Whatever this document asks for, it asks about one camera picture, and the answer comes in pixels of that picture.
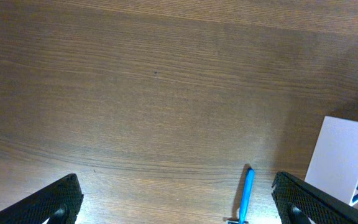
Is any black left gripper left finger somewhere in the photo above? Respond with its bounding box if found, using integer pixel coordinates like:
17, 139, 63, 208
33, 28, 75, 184
0, 174, 83, 224

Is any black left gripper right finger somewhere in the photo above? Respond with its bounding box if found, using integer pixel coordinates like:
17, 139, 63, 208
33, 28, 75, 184
272, 172, 358, 224

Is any blue disposable razor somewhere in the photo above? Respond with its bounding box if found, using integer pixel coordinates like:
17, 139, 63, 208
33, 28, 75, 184
226, 164, 255, 224

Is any white cardboard box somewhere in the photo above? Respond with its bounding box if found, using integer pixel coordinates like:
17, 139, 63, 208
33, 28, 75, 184
305, 116, 358, 206

